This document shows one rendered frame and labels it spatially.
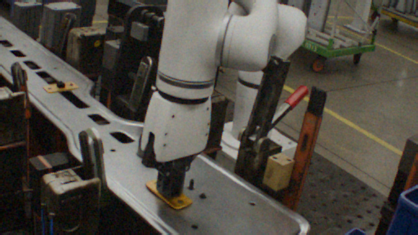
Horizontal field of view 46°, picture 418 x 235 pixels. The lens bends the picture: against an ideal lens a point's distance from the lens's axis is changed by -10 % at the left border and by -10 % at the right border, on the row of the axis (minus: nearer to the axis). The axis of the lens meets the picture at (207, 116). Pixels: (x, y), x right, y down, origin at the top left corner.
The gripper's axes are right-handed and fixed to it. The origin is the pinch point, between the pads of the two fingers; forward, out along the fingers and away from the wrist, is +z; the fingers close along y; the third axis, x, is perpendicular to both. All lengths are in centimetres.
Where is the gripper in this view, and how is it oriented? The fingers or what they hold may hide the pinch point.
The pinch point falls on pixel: (170, 180)
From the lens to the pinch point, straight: 86.8
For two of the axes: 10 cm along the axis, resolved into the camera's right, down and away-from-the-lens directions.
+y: -7.3, 1.7, -6.7
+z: -1.6, 9.0, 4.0
